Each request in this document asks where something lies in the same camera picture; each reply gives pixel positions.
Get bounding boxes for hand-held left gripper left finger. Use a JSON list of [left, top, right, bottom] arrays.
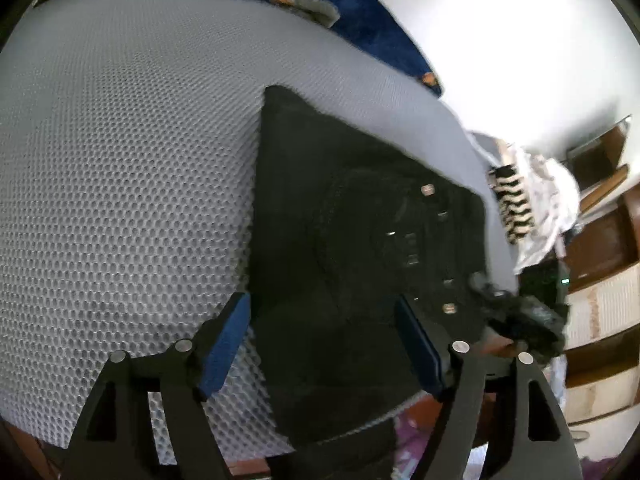
[[60, 291, 252, 480]]

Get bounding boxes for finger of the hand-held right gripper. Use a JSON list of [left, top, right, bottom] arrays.
[[467, 271, 516, 313]]

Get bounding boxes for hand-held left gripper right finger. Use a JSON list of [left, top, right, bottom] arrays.
[[394, 295, 586, 480]]

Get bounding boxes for black pants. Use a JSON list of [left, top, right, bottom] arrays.
[[248, 85, 493, 448]]

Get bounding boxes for wooden cabinet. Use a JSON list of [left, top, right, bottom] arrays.
[[520, 115, 640, 461]]

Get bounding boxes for black and white striped cloth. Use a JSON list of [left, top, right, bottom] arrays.
[[487, 162, 536, 245]]

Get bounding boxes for purple patterned floor mat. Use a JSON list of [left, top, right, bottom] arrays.
[[392, 400, 493, 480]]

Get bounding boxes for white patterned cloth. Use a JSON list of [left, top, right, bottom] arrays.
[[470, 132, 582, 273]]

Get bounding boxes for grey mesh mattress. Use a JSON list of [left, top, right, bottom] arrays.
[[0, 0, 521, 466]]

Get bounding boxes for navy floral blanket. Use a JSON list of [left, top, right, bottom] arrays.
[[35, 0, 444, 97]]

